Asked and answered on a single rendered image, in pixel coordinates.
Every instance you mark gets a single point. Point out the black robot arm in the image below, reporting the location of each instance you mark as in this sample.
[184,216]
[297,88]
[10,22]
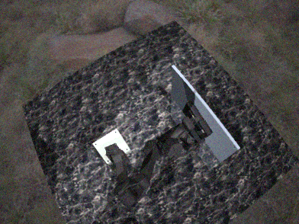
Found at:
[153,150]

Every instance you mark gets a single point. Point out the black picture frame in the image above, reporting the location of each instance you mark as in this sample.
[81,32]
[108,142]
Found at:
[201,128]

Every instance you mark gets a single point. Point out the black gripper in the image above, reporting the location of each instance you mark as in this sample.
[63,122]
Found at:
[188,124]

